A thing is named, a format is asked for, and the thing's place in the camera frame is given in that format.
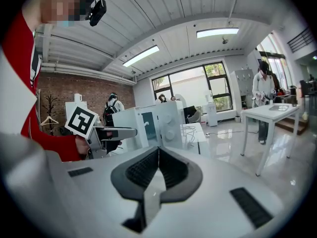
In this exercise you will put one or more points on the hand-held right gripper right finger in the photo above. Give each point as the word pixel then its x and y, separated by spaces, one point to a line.
pixel 188 180

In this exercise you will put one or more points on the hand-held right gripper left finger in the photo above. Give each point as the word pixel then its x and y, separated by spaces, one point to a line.
pixel 128 182

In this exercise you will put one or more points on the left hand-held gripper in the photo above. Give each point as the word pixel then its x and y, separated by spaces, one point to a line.
pixel 80 121

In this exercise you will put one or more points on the white microwave door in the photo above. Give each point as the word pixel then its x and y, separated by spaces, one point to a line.
pixel 149 125

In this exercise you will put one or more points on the white microwave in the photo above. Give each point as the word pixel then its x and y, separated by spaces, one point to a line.
pixel 171 123

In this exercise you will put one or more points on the person's left forearm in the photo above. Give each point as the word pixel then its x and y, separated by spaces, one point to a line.
pixel 57 145

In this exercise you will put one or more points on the grey office chair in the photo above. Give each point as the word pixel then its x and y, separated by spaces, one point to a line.
pixel 194 115

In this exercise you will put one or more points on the white water dispenser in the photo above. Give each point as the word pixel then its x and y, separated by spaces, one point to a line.
pixel 212 114

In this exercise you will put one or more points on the dark wooden coat rack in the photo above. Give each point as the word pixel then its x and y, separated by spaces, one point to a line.
pixel 50 113

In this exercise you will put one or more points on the white waste bin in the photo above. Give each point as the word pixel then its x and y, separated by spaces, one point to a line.
pixel 237 119

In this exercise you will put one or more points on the long ceiling light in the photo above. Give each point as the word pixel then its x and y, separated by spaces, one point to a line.
pixel 218 32
pixel 141 56

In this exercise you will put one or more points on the black framed window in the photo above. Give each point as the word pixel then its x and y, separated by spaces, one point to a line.
pixel 193 83

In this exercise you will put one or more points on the white square table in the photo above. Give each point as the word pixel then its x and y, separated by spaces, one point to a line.
pixel 270 114

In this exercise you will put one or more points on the white locker cabinet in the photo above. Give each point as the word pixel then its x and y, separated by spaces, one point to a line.
pixel 244 85

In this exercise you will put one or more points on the grey mat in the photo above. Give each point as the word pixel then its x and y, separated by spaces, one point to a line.
pixel 279 107

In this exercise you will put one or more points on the wooden steps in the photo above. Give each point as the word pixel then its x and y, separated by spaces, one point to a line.
pixel 292 124

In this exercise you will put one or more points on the person's red white jacket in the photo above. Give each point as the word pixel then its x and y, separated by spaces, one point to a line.
pixel 15 33

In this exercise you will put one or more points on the person's head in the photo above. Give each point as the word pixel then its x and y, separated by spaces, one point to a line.
pixel 62 4

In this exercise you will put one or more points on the black railing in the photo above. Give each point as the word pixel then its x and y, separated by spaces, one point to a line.
pixel 301 40

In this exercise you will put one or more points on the black head-mounted camera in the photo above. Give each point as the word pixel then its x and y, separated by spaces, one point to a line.
pixel 97 12

